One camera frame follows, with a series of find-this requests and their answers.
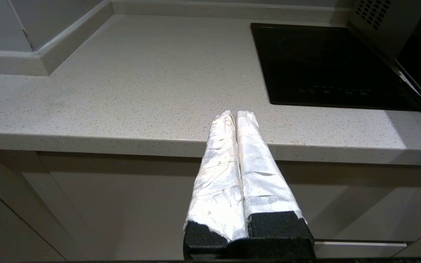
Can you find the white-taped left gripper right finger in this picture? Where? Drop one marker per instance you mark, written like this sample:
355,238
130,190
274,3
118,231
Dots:
261,175

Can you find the angled beige cabinet panel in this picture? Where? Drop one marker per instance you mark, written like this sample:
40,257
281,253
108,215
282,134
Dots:
13,190

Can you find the beige cabinet front panel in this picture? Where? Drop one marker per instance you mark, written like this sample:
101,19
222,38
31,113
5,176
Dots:
122,204

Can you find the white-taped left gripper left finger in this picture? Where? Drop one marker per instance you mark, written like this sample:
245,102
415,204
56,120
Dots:
217,182

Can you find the beige countertop upstand trim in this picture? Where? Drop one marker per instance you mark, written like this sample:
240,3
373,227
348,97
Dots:
75,36

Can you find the black glass induction cooktop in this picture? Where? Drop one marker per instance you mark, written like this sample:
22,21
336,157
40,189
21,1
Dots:
323,62

